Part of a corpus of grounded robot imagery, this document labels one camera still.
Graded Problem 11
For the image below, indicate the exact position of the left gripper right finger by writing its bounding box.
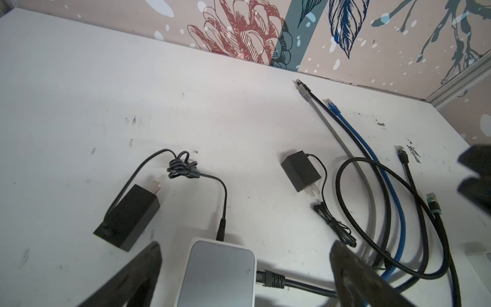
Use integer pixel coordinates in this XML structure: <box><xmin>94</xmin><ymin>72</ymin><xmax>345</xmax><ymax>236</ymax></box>
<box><xmin>329</xmin><ymin>240</ymin><xmax>413</xmax><ymax>307</ymax></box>

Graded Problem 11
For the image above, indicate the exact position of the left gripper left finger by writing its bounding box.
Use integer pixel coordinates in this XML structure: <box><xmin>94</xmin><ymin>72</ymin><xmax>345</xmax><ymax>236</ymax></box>
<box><xmin>80</xmin><ymin>241</ymin><xmax>162</xmax><ymax>306</ymax></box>

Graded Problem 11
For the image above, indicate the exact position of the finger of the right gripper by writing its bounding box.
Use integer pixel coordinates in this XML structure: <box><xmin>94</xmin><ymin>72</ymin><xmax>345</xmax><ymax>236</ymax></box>
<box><xmin>458</xmin><ymin>145</ymin><xmax>491</xmax><ymax>177</ymax></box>
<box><xmin>457</xmin><ymin>177</ymin><xmax>491</xmax><ymax>215</ymax></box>

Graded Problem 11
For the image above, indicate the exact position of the dark blue ethernet cable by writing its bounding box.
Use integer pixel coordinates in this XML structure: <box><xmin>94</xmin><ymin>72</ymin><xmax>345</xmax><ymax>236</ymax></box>
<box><xmin>325</xmin><ymin>98</ymin><xmax>407</xmax><ymax>281</ymax></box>

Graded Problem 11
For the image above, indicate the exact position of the green-booted black ethernet cable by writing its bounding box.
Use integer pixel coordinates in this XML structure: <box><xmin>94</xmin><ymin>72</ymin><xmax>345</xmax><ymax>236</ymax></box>
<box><xmin>425</xmin><ymin>191</ymin><xmax>463</xmax><ymax>307</ymax></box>

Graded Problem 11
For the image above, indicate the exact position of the black power adapter with cord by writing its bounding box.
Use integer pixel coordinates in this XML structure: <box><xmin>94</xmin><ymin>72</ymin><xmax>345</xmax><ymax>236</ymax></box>
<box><xmin>93</xmin><ymin>148</ymin><xmax>228</xmax><ymax>252</ymax></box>

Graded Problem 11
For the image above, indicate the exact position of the white network switch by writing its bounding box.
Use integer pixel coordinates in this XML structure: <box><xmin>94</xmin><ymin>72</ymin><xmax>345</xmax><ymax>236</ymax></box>
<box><xmin>175</xmin><ymin>237</ymin><xmax>257</xmax><ymax>306</ymax></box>
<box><xmin>466</xmin><ymin>251</ymin><xmax>491</xmax><ymax>292</ymax></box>

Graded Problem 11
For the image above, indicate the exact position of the grey ethernet cable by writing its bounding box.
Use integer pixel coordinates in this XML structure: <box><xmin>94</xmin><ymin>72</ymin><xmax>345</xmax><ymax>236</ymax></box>
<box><xmin>295</xmin><ymin>80</ymin><xmax>378</xmax><ymax>266</ymax></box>

